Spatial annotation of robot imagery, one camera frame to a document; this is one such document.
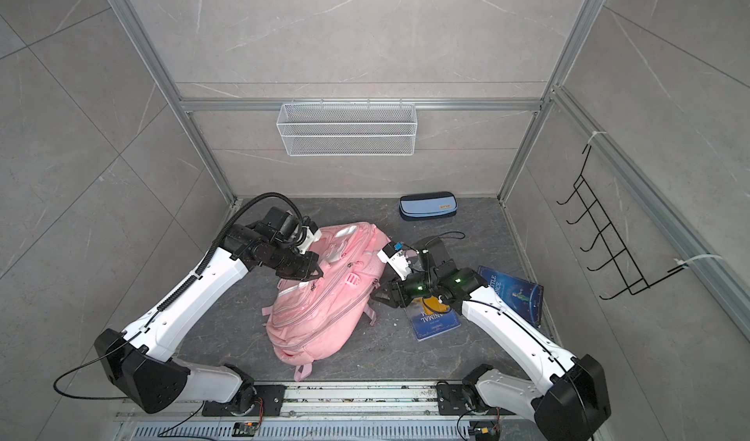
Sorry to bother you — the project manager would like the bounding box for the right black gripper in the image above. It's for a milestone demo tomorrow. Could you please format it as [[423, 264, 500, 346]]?
[[370, 269, 439, 308]]

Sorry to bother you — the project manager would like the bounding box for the Animal Farm book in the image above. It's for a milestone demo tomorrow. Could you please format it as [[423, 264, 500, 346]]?
[[405, 298, 461, 341]]

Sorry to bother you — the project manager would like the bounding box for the pink school backpack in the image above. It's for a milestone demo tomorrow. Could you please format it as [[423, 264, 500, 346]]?
[[262, 222, 390, 382]]

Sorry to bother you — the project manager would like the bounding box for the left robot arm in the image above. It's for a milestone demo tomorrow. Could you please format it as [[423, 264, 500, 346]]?
[[95, 222, 322, 414]]

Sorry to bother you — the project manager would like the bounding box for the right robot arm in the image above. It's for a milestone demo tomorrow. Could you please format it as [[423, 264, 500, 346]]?
[[372, 236, 611, 440]]

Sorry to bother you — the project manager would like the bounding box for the yellow card wallet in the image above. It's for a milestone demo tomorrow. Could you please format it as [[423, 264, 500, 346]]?
[[421, 296, 451, 315]]

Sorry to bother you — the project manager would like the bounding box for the blue pencil case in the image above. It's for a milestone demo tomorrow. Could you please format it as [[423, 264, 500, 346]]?
[[398, 191, 458, 220]]

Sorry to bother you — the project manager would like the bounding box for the blue Little Prince book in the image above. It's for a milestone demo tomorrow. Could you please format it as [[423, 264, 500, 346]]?
[[479, 266, 544, 328]]

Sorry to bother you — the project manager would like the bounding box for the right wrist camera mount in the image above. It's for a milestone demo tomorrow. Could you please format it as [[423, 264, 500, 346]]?
[[377, 242, 419, 280]]

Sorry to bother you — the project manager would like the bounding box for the black corrugated cable conduit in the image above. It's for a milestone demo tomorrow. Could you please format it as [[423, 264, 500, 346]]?
[[195, 192, 306, 275]]

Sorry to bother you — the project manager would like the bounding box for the aluminium mounting rail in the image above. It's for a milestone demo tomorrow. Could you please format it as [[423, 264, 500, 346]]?
[[114, 379, 605, 423]]

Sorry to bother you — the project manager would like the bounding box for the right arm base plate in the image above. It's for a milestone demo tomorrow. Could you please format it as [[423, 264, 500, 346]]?
[[434, 380, 518, 417]]

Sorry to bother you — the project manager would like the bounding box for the white wire mesh basket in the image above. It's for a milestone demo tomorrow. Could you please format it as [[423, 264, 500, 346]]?
[[277, 102, 418, 157]]

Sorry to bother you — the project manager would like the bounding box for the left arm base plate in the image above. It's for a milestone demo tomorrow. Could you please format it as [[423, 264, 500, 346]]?
[[201, 384, 286, 417]]

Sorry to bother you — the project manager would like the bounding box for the black wall hook rack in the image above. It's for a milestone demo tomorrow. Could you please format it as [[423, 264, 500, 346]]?
[[556, 144, 688, 302]]

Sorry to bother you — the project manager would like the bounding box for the white cable tie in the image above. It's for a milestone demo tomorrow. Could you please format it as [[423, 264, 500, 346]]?
[[675, 254, 724, 267], [586, 130, 607, 146]]

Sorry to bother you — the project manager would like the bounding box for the white cable tie lower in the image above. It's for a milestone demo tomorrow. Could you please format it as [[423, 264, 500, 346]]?
[[675, 254, 724, 267]]

